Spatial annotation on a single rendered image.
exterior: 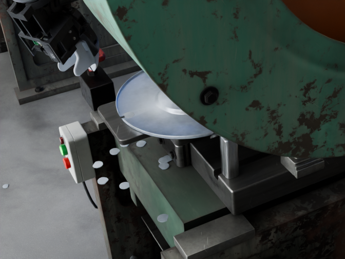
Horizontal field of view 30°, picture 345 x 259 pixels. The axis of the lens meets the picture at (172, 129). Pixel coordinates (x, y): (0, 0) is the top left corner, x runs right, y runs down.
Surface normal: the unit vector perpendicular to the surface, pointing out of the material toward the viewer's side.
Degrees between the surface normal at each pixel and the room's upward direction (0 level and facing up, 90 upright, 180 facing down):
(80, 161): 90
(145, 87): 0
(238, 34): 90
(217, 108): 90
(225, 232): 0
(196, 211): 0
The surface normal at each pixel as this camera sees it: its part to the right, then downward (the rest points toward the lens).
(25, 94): -0.09, -0.81
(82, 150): 0.42, 0.50
